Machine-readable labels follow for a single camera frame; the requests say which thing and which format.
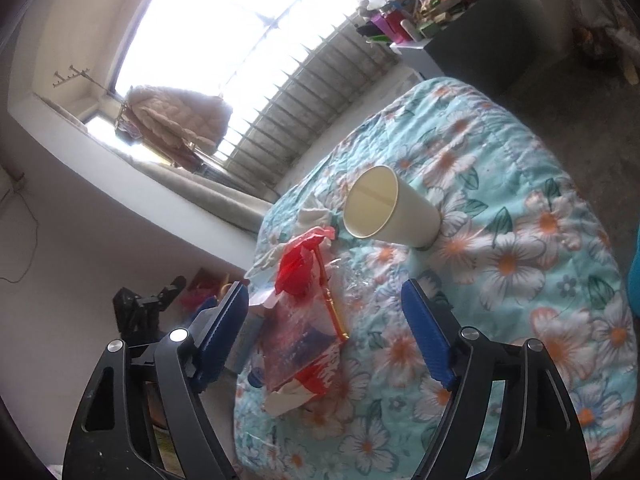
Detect metal wall hooks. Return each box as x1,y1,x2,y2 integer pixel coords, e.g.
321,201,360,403
52,65,92,89

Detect clear plastic bag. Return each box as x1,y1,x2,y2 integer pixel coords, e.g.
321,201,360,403
320,255,393,313

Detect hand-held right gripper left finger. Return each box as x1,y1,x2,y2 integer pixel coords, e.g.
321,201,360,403
62,281,251,480

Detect floral teal blanket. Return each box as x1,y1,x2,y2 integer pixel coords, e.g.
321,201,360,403
232,77,640,480

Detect clear bottle with blue label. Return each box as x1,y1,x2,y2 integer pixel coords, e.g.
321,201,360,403
247,295,346,391

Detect pink bag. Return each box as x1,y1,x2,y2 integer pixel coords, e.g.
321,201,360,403
180,267,232,312

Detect thin wall cable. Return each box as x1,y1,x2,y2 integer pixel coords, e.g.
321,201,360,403
0,175,41,283

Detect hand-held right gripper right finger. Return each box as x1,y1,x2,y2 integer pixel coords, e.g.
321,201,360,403
402,278,593,480

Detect red plastic wrapper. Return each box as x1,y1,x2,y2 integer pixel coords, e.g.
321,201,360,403
274,226,336,297

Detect grey corrugated roof panel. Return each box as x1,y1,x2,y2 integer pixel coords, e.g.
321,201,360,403
220,15,416,196

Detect pile of assorted shelf clutter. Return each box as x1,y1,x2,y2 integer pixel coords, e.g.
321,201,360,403
355,0,496,48

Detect white crumpled tissue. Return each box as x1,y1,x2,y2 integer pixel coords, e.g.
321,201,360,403
295,199,333,235

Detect beige quilted jacket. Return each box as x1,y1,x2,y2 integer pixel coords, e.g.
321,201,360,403
117,85,235,171

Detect red and white snack packet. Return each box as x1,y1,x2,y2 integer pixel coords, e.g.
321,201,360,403
260,345,343,416

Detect cream paper cup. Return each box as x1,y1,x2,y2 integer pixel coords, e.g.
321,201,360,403
342,165,442,250

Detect black clamp stand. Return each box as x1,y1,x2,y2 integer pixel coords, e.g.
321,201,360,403
112,275,187,351

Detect yellow plastic stick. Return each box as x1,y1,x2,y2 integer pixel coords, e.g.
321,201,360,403
312,247,349,341

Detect dark cabinet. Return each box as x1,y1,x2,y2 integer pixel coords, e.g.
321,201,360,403
390,0,541,96

